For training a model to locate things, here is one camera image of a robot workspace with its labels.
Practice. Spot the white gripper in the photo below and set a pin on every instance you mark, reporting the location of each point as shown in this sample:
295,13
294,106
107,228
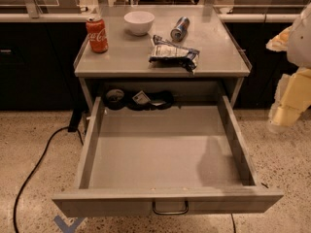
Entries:
301,43

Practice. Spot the blue chip bag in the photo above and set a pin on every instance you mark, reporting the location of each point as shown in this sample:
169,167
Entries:
165,50

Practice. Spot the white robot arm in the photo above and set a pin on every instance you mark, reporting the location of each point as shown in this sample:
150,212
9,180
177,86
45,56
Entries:
299,43

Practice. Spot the grey cabinet with top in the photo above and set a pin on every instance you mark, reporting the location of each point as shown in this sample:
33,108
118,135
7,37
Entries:
184,41

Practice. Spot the open grey top drawer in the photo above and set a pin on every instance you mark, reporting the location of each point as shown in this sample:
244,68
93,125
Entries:
193,153

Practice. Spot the white bowl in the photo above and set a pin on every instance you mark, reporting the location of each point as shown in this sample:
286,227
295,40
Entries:
138,23

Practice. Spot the black tape roll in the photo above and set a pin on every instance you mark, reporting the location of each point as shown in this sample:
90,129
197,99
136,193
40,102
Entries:
114,99

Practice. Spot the red coca-cola can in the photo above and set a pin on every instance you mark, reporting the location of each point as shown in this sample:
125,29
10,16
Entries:
95,27

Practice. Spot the blue tape floor marker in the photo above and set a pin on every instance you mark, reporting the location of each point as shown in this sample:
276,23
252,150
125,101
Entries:
68,228

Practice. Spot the black drawer handle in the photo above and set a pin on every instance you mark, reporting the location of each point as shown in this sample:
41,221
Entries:
170,208

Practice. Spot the dark counter with rail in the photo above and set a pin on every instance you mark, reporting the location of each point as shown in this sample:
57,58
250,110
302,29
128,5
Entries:
41,39

